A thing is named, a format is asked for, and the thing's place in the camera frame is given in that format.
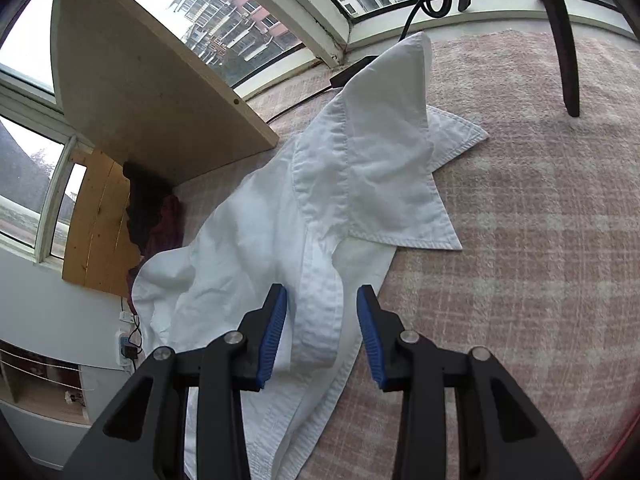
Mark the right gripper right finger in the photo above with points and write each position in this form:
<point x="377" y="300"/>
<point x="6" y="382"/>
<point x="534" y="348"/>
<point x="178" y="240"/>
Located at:
<point x="501" y="433"/>

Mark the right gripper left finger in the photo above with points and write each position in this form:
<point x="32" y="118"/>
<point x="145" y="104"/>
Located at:
<point x="140" y="434"/>

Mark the white shirt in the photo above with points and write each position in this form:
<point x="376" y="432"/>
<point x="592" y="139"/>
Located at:
<point x="322" y="218"/>

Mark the white power strip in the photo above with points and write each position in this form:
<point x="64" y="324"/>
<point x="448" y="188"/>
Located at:
<point x="125" y="327"/>

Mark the dark red garment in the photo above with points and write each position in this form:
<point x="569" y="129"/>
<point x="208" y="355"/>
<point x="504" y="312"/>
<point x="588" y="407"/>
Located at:
<point x="166" y="235"/>

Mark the pine wood board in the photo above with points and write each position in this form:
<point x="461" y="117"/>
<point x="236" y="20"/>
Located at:
<point x="98" y="251"/>

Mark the black garment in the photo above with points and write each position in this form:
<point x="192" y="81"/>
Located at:
<point x="147" y="192"/>

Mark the light plywood board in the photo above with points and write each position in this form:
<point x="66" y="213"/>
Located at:
<point x="138" y="94"/>

